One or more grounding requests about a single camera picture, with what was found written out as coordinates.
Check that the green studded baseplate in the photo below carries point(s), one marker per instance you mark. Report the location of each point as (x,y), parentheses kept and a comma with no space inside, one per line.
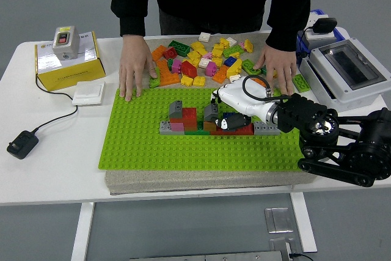
(146,151)

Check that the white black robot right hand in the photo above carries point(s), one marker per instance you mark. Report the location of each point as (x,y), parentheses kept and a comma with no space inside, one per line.
(244,99)

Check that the person's left hand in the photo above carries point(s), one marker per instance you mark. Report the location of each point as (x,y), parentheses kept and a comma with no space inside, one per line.
(278,62)

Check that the blue plastic bin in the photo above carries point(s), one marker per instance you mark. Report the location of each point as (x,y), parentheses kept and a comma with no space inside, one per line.
(338,34)

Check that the brown square brick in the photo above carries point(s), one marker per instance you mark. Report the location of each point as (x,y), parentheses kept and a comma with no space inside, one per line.
(209,126)

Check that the grey sloped brick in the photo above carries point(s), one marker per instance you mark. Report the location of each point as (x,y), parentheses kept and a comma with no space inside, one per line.
(210,112)
(175,110)

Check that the black power adapter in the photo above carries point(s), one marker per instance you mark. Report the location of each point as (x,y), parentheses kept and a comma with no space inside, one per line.
(325,25)

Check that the person's right forearm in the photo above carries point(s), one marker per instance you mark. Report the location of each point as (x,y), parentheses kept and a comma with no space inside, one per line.
(131,22)

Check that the dark green long brick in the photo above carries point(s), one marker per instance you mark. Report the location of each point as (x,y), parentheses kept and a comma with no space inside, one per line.
(179,48)

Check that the white square brick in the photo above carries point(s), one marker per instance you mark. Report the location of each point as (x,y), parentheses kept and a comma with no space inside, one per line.
(235,77)
(203,63)
(204,37)
(231,41)

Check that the lime long brick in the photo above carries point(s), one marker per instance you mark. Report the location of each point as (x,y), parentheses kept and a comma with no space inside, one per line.
(232,50)

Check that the yellow sloped brick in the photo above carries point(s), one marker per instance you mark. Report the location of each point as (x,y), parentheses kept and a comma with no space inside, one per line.
(234,68)

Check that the blue square brick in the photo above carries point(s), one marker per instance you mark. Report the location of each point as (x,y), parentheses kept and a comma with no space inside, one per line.
(230,61)
(227,114)

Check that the person's left forearm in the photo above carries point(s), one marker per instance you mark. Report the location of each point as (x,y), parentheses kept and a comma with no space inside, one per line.
(285,28)

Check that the white table leg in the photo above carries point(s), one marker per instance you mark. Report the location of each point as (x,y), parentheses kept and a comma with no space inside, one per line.
(82,230)
(304,221)

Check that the grey eight-stud brick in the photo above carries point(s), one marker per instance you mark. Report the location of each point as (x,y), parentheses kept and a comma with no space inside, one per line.
(259,131)

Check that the large orange brick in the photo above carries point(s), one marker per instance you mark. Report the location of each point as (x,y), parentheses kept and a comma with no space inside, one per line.
(168,78)

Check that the white wall switch plate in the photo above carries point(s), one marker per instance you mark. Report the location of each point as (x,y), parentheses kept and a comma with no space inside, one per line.
(88,93)

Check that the grey switch box red button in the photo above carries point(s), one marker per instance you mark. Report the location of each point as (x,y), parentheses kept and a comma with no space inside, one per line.
(64,49)

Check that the red sloped brick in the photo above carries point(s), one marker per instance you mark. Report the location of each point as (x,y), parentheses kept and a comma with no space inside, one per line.
(188,69)

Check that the yellow white cardboard box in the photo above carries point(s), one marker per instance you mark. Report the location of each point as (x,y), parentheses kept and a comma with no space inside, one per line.
(73,75)

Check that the white socket block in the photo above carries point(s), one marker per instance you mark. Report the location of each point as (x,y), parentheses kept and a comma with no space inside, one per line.
(317,36)

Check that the orange-red brick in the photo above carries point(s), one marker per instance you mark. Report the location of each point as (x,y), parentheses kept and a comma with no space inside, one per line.
(190,125)

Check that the dark green flat brick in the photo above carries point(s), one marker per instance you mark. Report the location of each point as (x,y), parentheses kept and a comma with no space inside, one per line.
(197,133)

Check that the orange long brick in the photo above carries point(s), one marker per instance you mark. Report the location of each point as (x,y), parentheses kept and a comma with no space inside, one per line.
(220,74)
(159,52)
(259,81)

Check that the red square brick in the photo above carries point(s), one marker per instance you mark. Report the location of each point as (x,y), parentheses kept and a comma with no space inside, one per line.
(170,53)
(190,114)

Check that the person's right hand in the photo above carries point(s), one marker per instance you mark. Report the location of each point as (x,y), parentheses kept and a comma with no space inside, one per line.
(134,62)

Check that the grey enclosure with clear lid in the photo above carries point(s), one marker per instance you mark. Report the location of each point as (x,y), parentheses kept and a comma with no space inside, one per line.
(320,59)

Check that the grey-brown foam mat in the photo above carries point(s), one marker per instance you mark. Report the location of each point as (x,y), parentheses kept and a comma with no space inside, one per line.
(198,183)

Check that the red long brick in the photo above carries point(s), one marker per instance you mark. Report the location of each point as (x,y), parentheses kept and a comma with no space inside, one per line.
(247,130)

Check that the black power plug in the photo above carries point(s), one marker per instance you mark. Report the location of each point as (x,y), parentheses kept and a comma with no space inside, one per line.
(22,146)

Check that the grey long brick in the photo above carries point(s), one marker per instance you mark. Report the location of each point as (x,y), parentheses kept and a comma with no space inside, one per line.
(165,128)

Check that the small dark green brick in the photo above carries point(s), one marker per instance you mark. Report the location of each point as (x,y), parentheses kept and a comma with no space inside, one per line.
(170,64)

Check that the metal floor plate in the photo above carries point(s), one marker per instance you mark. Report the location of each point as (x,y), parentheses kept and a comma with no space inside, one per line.
(279,247)
(278,219)

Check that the small pink brick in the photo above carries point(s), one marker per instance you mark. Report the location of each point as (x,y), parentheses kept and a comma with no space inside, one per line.
(242,44)
(207,56)

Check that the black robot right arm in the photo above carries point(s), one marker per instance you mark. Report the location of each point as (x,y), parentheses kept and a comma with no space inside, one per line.
(302,112)

